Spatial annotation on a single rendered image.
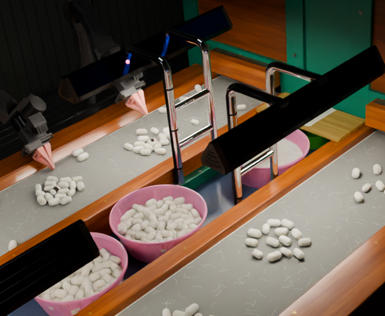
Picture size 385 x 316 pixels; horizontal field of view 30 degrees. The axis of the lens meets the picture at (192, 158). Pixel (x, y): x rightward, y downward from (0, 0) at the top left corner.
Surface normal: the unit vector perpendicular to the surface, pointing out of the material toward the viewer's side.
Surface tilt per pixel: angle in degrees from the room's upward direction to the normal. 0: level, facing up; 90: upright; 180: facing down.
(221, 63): 90
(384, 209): 0
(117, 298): 0
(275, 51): 90
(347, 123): 0
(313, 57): 90
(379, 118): 90
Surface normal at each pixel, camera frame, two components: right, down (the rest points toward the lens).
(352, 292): -0.10, -0.84
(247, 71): -0.72, 0.43
